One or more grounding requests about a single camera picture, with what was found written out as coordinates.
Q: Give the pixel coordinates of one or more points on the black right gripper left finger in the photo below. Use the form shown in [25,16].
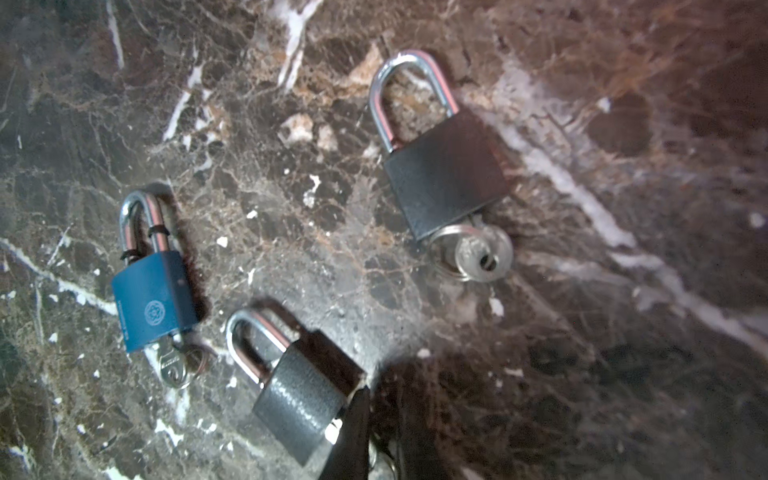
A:
[349,458]

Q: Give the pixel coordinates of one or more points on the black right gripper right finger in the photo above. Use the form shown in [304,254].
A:
[416,455]

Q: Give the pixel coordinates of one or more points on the small black padlock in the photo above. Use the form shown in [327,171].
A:
[443,179]
[306,381]

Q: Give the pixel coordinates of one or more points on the blue padlock with keys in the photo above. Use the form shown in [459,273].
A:
[154,300]

